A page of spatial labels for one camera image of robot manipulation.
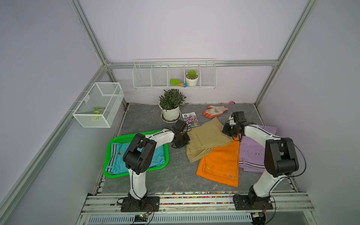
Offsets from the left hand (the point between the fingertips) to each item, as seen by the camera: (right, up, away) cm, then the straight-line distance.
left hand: (190, 143), depth 94 cm
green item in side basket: (-51, +21, -18) cm, 58 cm away
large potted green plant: (-14, +28, +3) cm, 31 cm away
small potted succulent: (+1, +43, -2) cm, 44 cm away
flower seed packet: (+1, +15, +15) cm, 22 cm away
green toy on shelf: (-11, +43, +6) cm, 45 cm away
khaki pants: (+8, +2, +2) cm, 9 cm away
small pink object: (+39, +30, +30) cm, 58 cm away
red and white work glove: (+22, +23, +22) cm, 38 cm away
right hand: (+23, +9, +3) cm, 25 cm away
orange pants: (+20, -12, -9) cm, 25 cm away
